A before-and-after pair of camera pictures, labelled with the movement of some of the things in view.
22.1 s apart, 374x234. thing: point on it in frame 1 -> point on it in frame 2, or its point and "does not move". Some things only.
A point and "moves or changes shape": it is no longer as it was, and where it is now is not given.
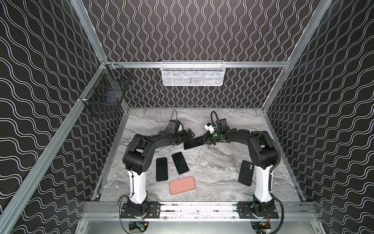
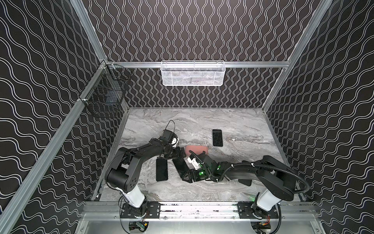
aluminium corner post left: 82,12 does not move
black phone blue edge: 161,170 does not move
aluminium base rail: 295,211 does not move
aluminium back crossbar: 225,64 does not move
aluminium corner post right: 323,9 does not move
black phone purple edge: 180,163 does not move
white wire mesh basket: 193,73 does not move
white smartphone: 193,143 moves or changes shape
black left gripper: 185,134 -> 177,152
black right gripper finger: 199,140 -> 189,177
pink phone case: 182,185 -> 197,149
